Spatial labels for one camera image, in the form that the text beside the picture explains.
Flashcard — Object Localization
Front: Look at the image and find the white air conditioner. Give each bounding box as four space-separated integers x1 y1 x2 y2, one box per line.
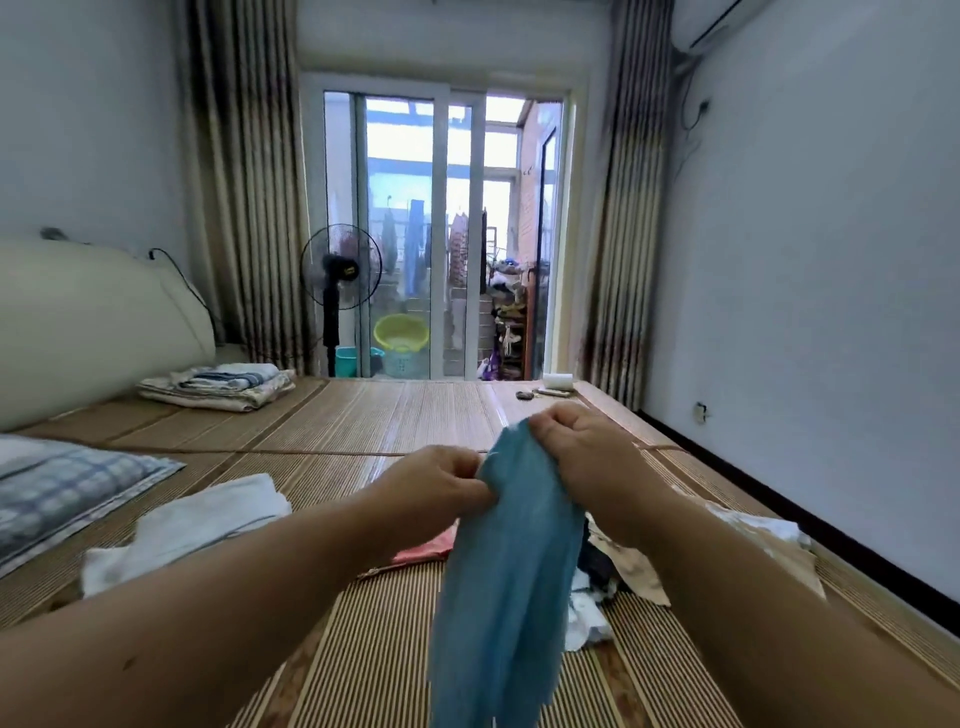
670 0 774 57

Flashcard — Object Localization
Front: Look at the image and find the blue plaid pillow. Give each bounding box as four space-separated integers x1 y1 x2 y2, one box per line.
0 442 186 579

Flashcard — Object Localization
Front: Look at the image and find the red patterned garment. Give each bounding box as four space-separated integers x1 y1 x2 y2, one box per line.
360 522 461 581

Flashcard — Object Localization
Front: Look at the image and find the bamboo bed mat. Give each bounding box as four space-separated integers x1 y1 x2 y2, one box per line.
0 375 960 728

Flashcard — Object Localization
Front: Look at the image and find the folded striped blanket stack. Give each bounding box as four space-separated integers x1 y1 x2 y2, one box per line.
136 361 299 414

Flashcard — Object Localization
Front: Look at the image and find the cream padded headboard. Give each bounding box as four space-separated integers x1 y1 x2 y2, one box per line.
0 237 219 434

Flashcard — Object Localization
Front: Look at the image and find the black cable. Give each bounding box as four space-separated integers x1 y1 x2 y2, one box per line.
145 246 219 324

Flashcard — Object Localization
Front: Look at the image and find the black standing fan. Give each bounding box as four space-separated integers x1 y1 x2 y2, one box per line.
300 223 386 380

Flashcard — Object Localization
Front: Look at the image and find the air conditioner cable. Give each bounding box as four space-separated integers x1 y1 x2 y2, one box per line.
672 57 714 182

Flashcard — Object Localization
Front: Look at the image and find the yellow green basin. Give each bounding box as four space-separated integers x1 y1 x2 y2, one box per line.
372 312 432 357

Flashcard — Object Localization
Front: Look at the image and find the sliding glass balcony door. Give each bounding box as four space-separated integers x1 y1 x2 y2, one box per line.
307 78 579 381

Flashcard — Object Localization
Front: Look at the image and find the small floral white garment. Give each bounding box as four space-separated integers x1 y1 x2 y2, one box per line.
712 507 812 549

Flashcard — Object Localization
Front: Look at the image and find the person's left hand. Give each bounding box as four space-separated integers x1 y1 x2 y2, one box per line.
352 444 497 560

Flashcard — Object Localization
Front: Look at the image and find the person's right hand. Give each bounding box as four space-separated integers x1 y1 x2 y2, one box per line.
525 399 677 549

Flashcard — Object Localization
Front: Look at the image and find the tan beige garment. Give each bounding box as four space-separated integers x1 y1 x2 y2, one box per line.
585 510 827 609

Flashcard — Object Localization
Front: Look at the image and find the light blue garment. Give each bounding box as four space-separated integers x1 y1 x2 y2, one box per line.
427 420 590 728

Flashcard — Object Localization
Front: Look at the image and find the black red garment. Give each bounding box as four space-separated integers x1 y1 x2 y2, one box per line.
577 540 624 594

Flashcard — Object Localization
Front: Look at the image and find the person's right forearm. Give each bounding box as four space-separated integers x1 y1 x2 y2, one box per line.
637 487 960 728

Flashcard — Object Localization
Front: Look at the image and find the cluttered balcony shelf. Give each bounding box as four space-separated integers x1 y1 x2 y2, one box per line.
480 262 539 380

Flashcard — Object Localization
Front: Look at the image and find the person's left forearm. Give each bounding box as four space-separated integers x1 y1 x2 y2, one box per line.
0 495 399 728

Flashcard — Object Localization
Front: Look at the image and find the pale grey garment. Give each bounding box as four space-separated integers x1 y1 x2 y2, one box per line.
81 472 296 599

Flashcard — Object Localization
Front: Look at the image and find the beige patterned curtain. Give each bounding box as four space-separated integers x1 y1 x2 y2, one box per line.
577 0 677 414
177 0 320 374

